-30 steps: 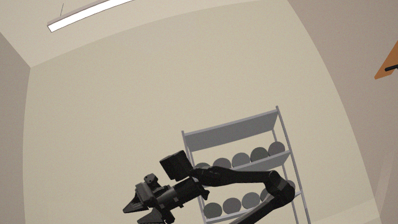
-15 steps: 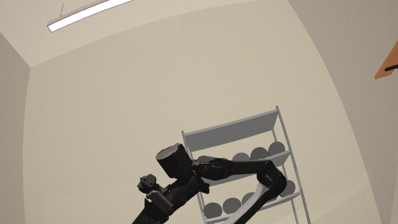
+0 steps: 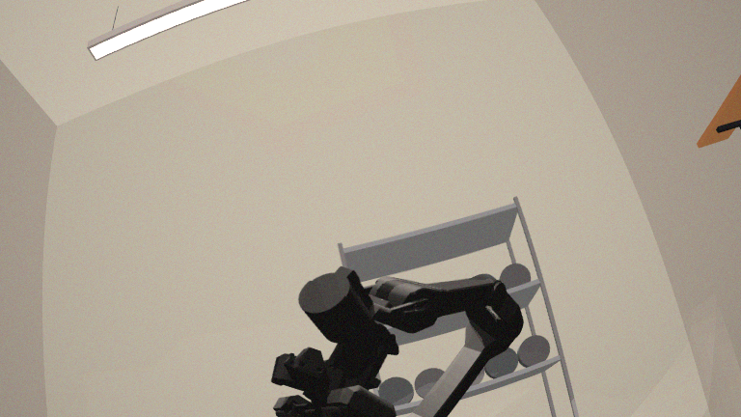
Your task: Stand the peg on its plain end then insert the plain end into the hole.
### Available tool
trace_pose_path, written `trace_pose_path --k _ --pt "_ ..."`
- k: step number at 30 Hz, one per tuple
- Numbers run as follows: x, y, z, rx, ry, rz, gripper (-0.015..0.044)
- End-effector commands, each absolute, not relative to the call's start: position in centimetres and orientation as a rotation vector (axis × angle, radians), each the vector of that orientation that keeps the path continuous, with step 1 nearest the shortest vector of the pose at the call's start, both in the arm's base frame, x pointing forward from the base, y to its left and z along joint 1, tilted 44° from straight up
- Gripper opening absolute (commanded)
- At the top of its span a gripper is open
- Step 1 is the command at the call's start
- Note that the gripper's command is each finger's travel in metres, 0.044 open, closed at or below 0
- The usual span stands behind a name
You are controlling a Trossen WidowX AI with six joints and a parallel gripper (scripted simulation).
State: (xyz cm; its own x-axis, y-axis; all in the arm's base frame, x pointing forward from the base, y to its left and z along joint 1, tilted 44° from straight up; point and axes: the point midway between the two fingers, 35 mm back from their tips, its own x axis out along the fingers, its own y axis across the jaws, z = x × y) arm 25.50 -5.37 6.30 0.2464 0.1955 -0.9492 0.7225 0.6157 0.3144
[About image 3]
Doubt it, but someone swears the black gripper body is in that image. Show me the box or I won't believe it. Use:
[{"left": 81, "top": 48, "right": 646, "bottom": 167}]
[{"left": 273, "top": 351, "right": 397, "bottom": 417}]

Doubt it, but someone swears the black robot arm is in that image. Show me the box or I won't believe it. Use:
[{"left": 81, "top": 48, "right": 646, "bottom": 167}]
[{"left": 271, "top": 266, "right": 524, "bottom": 417}]

